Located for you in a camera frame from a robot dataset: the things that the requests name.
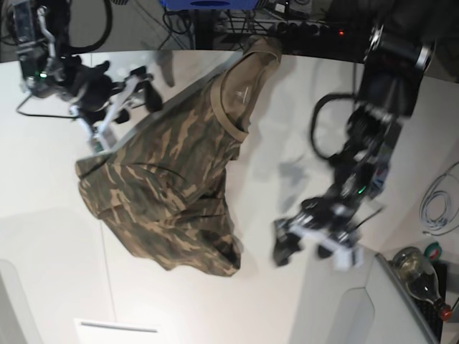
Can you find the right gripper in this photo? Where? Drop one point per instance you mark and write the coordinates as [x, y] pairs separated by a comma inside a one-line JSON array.
[[96, 101]]

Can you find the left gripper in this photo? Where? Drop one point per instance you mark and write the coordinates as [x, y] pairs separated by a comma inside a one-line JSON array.
[[327, 221]]

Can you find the camouflage t-shirt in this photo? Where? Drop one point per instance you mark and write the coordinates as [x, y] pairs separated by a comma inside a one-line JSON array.
[[162, 193]]

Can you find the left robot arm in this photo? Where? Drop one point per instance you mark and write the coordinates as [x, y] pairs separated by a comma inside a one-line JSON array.
[[399, 52]]

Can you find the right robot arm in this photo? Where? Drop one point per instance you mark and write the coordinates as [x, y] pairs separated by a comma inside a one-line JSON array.
[[50, 65]]

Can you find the blue box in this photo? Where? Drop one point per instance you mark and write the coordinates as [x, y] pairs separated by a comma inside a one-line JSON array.
[[177, 5]]

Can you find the clear plastic bottle red cap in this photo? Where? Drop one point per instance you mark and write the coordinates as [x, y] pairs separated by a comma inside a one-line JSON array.
[[420, 279]]

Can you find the green tape roll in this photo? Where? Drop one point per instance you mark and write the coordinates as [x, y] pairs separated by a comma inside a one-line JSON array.
[[433, 251]]

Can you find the white label plate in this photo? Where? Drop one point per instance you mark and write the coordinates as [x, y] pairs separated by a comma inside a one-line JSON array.
[[99, 332]]

